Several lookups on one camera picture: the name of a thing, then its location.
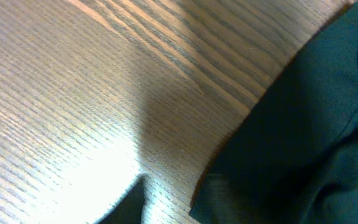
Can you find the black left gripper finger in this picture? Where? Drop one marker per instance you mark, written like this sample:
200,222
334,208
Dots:
130,208

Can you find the black t-shirt with logo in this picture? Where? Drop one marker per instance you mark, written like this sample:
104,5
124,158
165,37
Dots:
294,159

